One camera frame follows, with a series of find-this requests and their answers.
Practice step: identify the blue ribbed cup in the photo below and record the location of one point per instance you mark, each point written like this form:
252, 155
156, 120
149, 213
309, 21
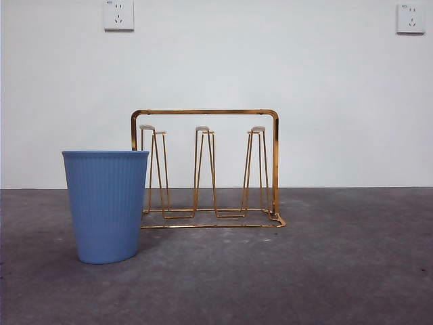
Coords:
105, 210

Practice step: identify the white wall socket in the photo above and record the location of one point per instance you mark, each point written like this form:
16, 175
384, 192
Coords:
119, 17
411, 19

